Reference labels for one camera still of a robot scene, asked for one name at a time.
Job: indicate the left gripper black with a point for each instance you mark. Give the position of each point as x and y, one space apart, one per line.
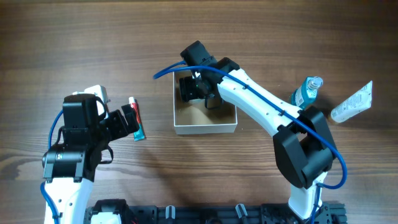
117 125

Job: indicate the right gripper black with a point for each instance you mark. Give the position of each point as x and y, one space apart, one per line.
187 89

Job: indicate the red white toothpaste tube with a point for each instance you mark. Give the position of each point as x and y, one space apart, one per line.
139 134

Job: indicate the blue mouthwash bottle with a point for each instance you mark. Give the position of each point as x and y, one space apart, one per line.
307 92

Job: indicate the white lotion tube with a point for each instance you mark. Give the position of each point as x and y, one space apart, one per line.
355 104

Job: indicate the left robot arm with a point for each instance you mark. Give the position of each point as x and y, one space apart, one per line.
69 166

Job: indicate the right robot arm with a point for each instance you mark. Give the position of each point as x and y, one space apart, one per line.
301 138

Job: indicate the white cardboard box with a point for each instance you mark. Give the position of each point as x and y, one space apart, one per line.
201 116

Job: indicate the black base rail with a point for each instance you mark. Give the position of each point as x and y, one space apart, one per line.
120 212

